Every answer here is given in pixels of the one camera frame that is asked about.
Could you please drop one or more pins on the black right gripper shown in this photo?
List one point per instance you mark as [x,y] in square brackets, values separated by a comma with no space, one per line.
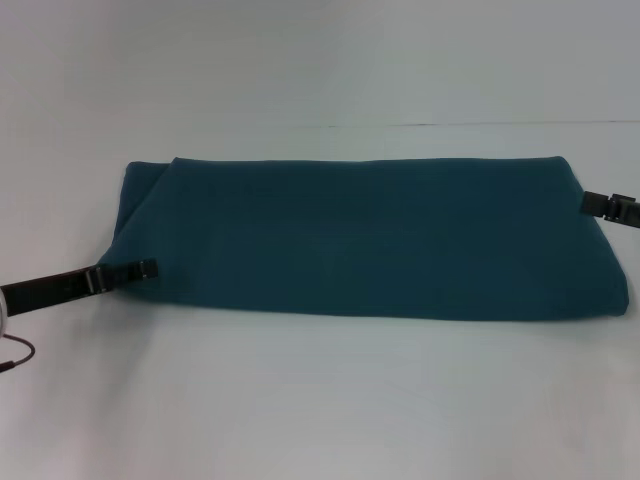
[624,210]

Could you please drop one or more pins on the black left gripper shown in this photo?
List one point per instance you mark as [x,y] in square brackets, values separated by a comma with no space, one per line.
[45,291]

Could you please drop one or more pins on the teal blue t-shirt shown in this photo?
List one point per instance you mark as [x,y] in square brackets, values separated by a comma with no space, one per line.
[360,235]

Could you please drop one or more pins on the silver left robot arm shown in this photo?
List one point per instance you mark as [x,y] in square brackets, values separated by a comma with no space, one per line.
[2,312]

